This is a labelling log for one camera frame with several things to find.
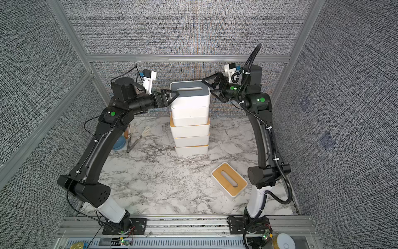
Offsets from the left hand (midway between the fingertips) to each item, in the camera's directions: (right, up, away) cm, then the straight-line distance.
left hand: (176, 92), depth 63 cm
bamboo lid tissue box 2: (+4, -16, +19) cm, 25 cm away
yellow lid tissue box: (+5, -21, +23) cm, 32 cm away
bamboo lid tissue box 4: (+27, -43, +24) cm, 56 cm away
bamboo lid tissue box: (+2, -11, +13) cm, 17 cm away
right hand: (+12, +4, -1) cm, 13 cm away
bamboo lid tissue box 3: (+6, -27, +30) cm, 41 cm away
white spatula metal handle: (-28, -16, +47) cm, 57 cm away
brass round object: (-42, -64, +2) cm, 76 cm away
